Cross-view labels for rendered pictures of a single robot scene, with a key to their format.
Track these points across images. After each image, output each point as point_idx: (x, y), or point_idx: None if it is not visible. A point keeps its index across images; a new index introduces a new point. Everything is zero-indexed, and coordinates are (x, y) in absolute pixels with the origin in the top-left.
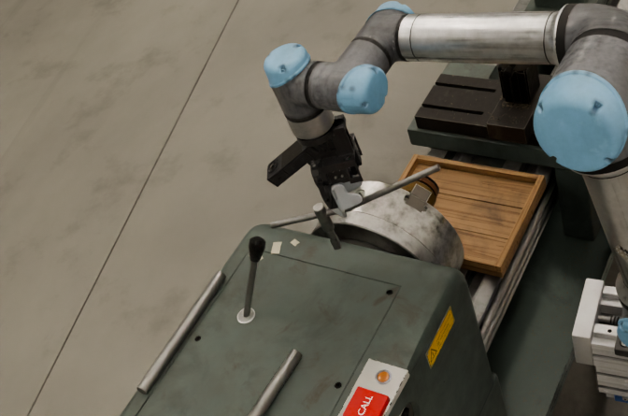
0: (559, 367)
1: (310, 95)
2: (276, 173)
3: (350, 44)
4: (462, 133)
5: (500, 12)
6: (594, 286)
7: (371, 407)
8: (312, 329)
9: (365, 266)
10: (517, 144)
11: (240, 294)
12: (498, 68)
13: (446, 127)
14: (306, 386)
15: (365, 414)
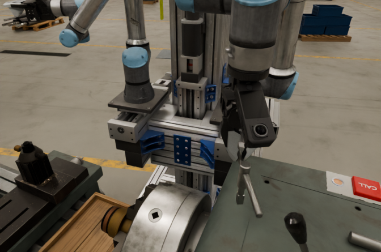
0: None
1: None
2: (272, 125)
3: None
4: (28, 229)
5: None
6: (220, 140)
7: (366, 183)
8: (316, 230)
9: (245, 196)
10: (64, 199)
11: None
12: (27, 165)
13: (16, 238)
14: (372, 229)
15: (373, 186)
